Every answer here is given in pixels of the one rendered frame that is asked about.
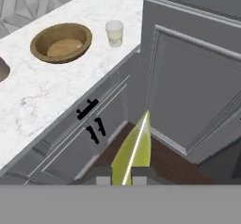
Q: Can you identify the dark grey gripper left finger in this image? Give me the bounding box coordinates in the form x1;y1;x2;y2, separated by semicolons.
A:
71;166;113;186

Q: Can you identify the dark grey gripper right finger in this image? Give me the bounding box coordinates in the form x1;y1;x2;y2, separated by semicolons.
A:
131;166;174;186

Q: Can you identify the yellow-green lemon wedge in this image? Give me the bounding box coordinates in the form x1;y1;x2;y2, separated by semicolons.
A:
110;110;153;186

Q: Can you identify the grey panelled fridge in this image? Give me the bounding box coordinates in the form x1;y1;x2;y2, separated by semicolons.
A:
137;0;241;166

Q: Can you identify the brown wooden bowl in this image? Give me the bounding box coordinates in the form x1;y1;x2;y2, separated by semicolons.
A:
29;22;93;65

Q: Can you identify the clear glass of lemonade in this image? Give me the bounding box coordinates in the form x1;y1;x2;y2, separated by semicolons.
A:
104;19;124;49

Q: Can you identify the grey cupboard door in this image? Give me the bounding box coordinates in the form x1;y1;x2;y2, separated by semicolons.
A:
93;83;130;147
24;120;101;184

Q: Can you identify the grey drawer front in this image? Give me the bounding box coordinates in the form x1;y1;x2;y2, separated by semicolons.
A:
5;74;132;181

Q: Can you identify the grey-brown round basin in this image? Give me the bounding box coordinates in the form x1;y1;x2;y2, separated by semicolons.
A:
0;56;11;83

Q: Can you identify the black cupboard door handle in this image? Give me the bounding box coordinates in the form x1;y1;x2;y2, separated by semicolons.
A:
86;125;101;145
94;117;106;137

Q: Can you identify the black drawer handle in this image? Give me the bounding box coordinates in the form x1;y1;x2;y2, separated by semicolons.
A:
76;98;100;121

